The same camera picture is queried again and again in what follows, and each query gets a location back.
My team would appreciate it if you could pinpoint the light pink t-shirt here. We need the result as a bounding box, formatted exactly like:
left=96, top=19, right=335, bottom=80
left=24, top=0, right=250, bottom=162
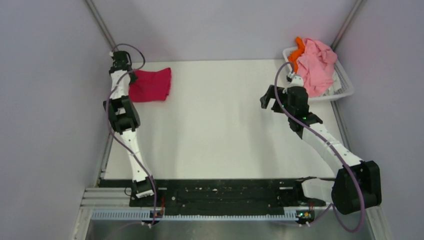
left=296, top=38, right=338, bottom=98

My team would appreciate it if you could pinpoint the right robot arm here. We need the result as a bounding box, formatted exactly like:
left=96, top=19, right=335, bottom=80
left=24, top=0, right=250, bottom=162
left=260, top=85, right=382, bottom=215

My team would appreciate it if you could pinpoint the grey slotted cable duct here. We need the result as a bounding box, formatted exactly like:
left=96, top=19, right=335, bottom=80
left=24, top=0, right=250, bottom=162
left=91, top=209, right=312, bottom=222

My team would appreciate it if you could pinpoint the magenta t-shirt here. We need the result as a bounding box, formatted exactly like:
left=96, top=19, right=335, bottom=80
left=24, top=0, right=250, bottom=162
left=128, top=67, right=172, bottom=103

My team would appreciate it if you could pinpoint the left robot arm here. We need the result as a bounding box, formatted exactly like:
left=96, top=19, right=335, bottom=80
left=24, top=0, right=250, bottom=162
left=103, top=50, right=161, bottom=207

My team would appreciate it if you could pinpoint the aluminium frame profile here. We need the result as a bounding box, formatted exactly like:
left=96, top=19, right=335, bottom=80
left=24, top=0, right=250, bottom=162
left=80, top=187, right=131, bottom=209

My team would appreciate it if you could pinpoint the white plastic basket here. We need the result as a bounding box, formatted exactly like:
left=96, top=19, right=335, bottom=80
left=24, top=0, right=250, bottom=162
left=282, top=46, right=355, bottom=106

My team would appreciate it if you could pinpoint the orange t-shirt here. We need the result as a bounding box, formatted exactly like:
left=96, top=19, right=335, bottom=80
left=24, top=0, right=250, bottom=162
left=287, top=36, right=305, bottom=73

